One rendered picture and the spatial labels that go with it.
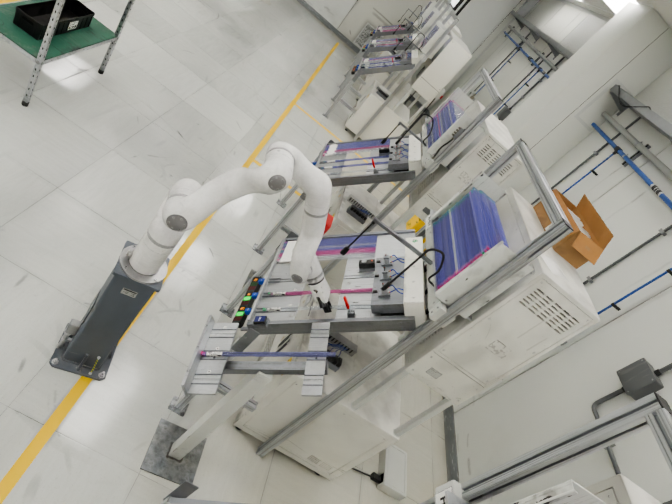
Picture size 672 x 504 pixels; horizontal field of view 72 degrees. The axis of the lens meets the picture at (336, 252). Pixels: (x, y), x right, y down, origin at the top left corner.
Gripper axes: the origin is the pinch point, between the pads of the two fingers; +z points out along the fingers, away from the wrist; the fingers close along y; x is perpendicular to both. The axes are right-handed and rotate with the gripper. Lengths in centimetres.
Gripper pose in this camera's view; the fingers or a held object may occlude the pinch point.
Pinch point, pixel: (327, 306)
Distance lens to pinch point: 202.0
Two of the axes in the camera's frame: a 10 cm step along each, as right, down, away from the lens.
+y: 1.4, -5.5, 8.2
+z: 3.2, 8.1, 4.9
